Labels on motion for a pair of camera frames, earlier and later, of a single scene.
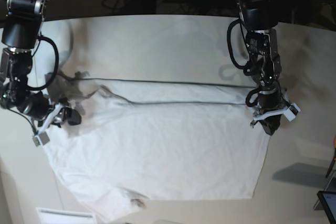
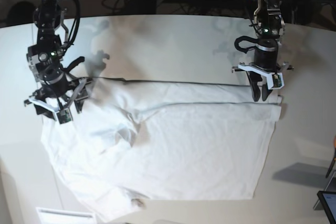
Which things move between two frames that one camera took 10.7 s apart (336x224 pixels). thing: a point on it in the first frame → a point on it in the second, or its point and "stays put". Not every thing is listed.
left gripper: x=37 y=106 → x=60 y=85
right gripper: x=271 y=100 → x=265 y=58
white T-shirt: x=138 y=139 stays put
